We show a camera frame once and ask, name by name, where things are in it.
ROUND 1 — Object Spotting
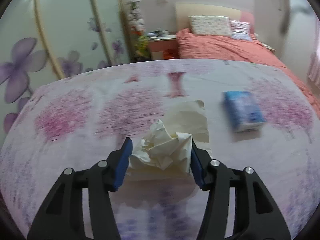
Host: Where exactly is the pink window curtain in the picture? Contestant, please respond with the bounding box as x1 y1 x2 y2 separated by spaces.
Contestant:
308 17 320 88

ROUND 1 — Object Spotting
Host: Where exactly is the cream paper napkin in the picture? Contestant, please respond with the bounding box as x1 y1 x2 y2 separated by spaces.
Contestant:
161 100 210 150

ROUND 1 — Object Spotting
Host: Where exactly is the coral pink bed duvet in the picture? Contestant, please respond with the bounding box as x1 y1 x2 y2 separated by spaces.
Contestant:
176 28 319 115

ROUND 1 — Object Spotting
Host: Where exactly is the cream pink headboard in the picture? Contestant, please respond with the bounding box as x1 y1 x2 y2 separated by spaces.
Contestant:
175 3 255 34

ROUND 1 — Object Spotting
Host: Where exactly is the glass floral wardrobe door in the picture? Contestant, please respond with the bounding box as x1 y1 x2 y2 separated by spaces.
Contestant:
1 0 130 137

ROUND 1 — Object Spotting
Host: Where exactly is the floral purple tablecloth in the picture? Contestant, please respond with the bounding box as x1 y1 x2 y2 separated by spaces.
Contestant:
1 59 319 236

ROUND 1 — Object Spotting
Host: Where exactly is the right side nightstand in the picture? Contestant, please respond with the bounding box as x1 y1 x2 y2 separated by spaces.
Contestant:
262 43 276 54

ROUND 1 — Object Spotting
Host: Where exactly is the pink white nightstand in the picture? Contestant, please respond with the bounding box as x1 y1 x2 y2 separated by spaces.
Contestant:
149 35 178 60

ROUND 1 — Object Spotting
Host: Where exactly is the plush toy flower stand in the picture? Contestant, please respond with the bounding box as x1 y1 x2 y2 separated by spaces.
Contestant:
126 0 151 62

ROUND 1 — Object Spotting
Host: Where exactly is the white tissue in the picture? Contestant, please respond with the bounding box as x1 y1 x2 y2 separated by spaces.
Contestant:
129 120 193 176

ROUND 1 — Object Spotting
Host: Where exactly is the blue tissue pack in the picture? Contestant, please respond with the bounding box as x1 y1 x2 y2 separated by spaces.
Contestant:
223 91 266 132

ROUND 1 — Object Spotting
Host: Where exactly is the white floral pillow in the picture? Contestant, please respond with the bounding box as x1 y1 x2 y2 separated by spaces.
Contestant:
189 16 232 37

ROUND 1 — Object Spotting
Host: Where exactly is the pink striped pillow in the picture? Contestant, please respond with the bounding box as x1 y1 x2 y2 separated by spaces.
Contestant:
230 20 252 41

